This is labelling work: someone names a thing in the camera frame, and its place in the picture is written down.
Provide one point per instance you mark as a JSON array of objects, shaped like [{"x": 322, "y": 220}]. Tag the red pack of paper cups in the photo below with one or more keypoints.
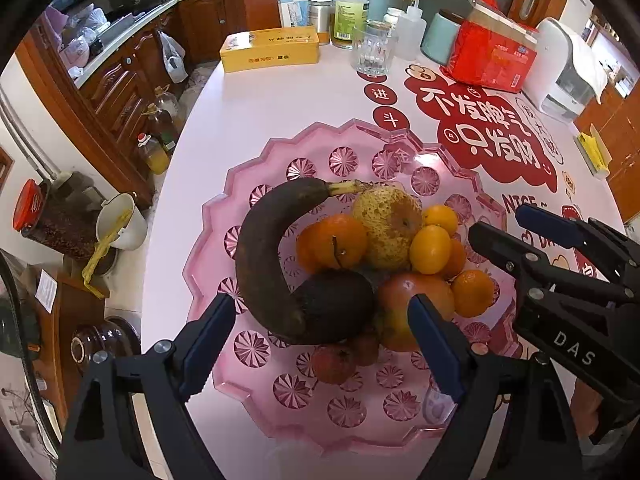
[{"x": 490, "y": 60}]

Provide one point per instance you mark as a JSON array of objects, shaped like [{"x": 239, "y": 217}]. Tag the yellow white small box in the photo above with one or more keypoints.
[{"x": 592, "y": 150}]

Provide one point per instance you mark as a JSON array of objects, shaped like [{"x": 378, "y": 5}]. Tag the white squeeze bottle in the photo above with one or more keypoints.
[{"x": 412, "y": 35}]

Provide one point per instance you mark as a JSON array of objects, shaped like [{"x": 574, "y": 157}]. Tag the grey wall pipe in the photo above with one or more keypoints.
[{"x": 25, "y": 135}]

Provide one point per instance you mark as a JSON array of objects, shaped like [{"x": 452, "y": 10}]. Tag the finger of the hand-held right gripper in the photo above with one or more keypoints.
[
  {"x": 545, "y": 220},
  {"x": 500, "y": 250}
]

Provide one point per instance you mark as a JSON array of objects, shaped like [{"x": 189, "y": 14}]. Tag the small yellow citrus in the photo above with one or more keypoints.
[
  {"x": 440, "y": 217},
  {"x": 430, "y": 249}
]

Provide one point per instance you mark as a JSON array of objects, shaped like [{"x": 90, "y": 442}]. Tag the dark overripe banana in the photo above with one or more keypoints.
[{"x": 260, "y": 260}]

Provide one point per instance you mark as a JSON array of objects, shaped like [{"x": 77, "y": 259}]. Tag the yellow speckled pear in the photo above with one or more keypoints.
[{"x": 385, "y": 230}]

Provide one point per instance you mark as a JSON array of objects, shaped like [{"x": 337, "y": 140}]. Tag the wooden kitchen cabinet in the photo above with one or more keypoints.
[{"x": 115, "y": 90}]

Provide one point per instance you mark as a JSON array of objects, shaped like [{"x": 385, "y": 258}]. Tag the person's right hand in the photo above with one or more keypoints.
[{"x": 585, "y": 405}]

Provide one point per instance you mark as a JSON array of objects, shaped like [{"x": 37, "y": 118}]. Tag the red lid jar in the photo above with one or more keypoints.
[{"x": 55, "y": 230}]

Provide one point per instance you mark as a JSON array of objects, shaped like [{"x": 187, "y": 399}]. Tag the hanging plastic bag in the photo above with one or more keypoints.
[{"x": 172, "y": 60}]

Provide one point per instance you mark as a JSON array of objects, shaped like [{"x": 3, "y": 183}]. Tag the dark avocado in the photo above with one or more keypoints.
[{"x": 340, "y": 305}]

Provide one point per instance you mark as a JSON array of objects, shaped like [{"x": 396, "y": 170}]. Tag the blue white carton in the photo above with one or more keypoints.
[{"x": 292, "y": 5}]

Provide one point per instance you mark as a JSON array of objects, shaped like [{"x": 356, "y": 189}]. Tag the orange tangerine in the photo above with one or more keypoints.
[
  {"x": 456, "y": 259},
  {"x": 345, "y": 240},
  {"x": 472, "y": 292},
  {"x": 302, "y": 247}
]

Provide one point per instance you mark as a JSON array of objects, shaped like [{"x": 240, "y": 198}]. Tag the white enamel pot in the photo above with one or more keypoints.
[{"x": 132, "y": 232}]

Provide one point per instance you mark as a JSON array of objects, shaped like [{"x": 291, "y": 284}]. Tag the printed pink tablecloth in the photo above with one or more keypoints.
[{"x": 210, "y": 125}]

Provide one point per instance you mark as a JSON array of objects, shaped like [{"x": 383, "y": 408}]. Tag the silver tin can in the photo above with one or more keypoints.
[{"x": 320, "y": 20}]

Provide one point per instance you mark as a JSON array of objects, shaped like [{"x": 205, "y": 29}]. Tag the teal canister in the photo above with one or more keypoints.
[{"x": 440, "y": 37}]

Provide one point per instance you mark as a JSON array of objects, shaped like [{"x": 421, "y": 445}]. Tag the yellow long utensil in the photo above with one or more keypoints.
[{"x": 97, "y": 255}]

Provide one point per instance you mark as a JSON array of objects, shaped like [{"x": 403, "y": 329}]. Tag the wooden sideboard cabinet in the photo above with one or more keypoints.
[{"x": 625, "y": 160}]

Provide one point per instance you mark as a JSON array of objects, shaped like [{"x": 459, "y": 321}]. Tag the pink plastic bowl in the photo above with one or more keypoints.
[{"x": 300, "y": 145}]

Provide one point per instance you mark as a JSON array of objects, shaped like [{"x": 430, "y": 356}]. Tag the small dark red plum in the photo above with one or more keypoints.
[
  {"x": 365, "y": 347},
  {"x": 334, "y": 362}
]

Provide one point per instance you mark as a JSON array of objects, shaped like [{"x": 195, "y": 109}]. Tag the red apple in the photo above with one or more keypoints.
[{"x": 395, "y": 300}]

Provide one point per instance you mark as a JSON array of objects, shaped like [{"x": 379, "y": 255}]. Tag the yellow tin box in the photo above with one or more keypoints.
[{"x": 270, "y": 52}]

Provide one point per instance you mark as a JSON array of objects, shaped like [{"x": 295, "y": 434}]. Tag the low wooden stand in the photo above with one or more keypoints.
[{"x": 62, "y": 340}]

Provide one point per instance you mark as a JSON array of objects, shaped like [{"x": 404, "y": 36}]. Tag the dark glass teapot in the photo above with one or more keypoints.
[{"x": 100, "y": 345}]

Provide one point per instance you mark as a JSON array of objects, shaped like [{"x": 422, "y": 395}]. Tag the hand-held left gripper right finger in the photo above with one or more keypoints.
[{"x": 440, "y": 350}]

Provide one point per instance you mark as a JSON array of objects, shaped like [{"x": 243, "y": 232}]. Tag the white countertop appliance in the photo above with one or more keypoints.
[{"x": 545, "y": 70}]

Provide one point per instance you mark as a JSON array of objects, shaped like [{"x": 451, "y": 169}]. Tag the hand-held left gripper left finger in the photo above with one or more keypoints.
[{"x": 205, "y": 345}]

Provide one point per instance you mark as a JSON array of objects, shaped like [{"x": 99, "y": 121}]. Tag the white towel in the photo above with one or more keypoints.
[{"x": 590, "y": 60}]

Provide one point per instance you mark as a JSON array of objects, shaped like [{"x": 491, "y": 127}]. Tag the large clear oil bottle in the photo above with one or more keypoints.
[{"x": 167, "y": 102}]

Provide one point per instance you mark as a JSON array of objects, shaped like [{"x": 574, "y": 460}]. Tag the clear drinking glass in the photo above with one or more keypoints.
[{"x": 372, "y": 50}]

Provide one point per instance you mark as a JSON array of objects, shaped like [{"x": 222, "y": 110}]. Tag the glass bottle green label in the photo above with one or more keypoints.
[{"x": 350, "y": 15}]

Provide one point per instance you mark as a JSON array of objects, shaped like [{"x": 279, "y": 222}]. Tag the dark bottle green label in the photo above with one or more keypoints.
[{"x": 162, "y": 130}]

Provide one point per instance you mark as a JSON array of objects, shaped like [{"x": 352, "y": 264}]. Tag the orange oil bottle red cap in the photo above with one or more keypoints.
[{"x": 155, "y": 160}]

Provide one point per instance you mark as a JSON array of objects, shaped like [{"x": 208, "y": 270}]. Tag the white paper tag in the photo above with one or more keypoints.
[{"x": 47, "y": 290}]

